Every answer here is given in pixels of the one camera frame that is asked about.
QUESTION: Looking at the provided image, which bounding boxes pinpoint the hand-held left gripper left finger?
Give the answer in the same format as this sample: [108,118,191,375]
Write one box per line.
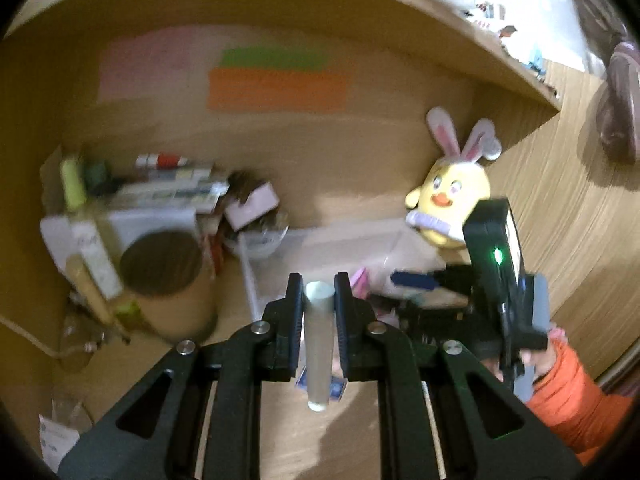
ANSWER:
[57,272,306,480]

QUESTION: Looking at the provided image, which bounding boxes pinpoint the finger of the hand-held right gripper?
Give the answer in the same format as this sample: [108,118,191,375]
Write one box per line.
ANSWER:
[402,305,482,358]
[390,270,472,297]

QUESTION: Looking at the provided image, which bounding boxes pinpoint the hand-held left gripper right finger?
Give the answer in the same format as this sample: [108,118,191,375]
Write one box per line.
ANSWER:
[334,271,583,480]

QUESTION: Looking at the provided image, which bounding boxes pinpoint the white paper tube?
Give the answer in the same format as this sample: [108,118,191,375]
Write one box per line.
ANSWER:
[303,281,335,412]

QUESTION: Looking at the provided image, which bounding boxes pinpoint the clear plastic storage box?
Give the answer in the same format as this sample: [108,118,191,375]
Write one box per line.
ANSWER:
[239,222,451,322]

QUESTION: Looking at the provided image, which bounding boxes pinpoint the person's right forearm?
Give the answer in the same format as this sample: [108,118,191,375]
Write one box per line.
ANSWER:
[527,340,633,467]

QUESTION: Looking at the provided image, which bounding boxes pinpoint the person's right hand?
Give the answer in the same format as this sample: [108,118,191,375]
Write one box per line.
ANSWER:
[520,327,568,378]

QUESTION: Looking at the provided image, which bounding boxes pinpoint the white bowl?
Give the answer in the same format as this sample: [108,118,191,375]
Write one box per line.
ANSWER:
[222,225,290,261]

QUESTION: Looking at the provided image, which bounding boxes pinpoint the yellow chick plush toy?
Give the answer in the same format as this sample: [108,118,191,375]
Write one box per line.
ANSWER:
[404,106,502,250]

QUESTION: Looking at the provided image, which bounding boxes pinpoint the pink white round box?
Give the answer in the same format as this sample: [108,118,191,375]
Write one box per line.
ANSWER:
[223,182,280,228]

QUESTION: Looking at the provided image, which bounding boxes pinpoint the brown mug with lid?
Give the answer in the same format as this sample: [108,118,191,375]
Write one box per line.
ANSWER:
[67,230,218,343]

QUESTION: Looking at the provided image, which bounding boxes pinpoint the dark brown wrappers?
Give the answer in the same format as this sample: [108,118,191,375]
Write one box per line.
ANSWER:
[227,170,289,233]

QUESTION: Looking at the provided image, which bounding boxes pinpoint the stack of printed packets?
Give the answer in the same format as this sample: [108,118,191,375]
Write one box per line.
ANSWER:
[115,167,231,277]

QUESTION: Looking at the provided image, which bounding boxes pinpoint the white paper sheets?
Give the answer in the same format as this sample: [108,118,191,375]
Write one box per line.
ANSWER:
[40,207,198,281]

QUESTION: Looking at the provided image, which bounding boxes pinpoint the red marker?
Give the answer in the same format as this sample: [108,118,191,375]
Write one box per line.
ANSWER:
[136,154,188,170]

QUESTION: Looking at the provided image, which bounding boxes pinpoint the brown bag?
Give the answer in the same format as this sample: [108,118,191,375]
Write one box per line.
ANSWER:
[595,42,640,163]

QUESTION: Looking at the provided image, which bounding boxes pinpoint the orange sticky note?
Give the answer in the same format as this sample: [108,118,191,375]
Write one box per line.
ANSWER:
[207,67,348,112]

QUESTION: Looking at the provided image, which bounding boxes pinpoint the green spray bottle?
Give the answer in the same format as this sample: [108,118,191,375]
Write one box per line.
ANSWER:
[60,156,123,301]

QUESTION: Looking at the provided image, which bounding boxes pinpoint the small items on shelf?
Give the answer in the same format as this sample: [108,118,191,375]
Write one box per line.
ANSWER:
[465,2,551,92]

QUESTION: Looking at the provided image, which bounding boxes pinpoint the green sticky note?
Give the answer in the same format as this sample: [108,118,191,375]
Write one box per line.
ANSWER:
[221,47,331,70]

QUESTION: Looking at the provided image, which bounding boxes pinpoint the blue white box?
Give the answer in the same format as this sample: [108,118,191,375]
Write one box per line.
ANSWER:
[39,412,81,473]

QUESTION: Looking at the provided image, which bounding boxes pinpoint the pink sticky note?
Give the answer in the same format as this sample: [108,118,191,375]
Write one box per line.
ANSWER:
[98,27,193,101]

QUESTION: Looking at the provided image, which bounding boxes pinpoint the wooden shelf board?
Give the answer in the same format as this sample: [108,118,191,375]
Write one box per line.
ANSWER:
[5,0,563,113]

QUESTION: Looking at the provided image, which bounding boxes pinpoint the white cable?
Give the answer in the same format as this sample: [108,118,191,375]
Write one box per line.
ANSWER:
[0,317,68,361]

